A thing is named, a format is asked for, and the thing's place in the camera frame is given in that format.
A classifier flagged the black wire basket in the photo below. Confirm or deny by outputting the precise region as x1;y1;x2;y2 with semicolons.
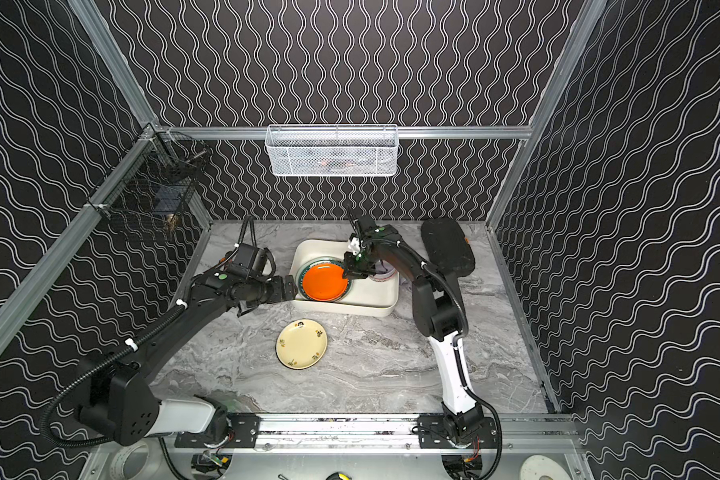
99;132;211;244

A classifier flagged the tape roll left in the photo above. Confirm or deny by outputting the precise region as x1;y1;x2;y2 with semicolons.
108;442;149;480

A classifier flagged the cream yellow patterned plate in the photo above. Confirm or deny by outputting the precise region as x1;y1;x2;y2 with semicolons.
276;319;328;370

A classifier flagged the orange plate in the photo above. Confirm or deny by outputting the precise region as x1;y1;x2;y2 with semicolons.
301;262;350;302

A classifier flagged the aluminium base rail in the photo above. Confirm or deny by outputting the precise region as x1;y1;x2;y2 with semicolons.
95;411;583;454

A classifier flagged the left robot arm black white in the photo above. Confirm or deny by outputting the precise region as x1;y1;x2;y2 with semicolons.
39;217;297;448

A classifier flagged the white tape roll right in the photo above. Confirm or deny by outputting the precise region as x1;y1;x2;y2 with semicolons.
518;455;571;480

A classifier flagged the white wire mesh basket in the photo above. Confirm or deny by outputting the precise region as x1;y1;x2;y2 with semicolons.
264;124;400;177

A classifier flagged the cream plastic bin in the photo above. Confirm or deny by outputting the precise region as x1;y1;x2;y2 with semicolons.
290;239;399;317

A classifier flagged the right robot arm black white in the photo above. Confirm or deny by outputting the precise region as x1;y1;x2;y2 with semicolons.
343;210;502;448

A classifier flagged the black zipper case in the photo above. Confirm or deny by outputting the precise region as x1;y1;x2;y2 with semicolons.
420;217;476;278

